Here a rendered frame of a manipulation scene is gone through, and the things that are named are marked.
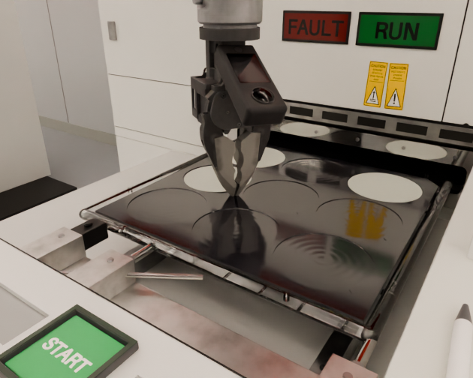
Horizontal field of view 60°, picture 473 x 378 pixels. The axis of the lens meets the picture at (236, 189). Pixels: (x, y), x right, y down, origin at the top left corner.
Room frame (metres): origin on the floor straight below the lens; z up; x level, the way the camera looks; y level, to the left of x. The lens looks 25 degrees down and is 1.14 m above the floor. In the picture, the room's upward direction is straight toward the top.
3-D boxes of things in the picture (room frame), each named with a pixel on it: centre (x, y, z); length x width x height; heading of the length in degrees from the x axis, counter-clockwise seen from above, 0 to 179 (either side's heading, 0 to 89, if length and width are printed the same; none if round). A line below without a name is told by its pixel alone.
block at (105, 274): (0.31, 0.14, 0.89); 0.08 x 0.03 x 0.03; 146
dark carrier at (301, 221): (0.50, -0.06, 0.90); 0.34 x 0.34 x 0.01; 56
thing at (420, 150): (0.68, -0.17, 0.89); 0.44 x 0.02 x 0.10; 56
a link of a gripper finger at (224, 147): (0.51, 0.02, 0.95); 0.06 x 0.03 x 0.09; 23
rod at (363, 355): (0.23, -0.10, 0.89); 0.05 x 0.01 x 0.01; 146
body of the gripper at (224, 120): (0.52, 0.01, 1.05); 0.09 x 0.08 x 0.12; 23
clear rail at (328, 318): (0.35, 0.04, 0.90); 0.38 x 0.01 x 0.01; 56
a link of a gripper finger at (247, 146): (0.52, 0.00, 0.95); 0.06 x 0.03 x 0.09; 23
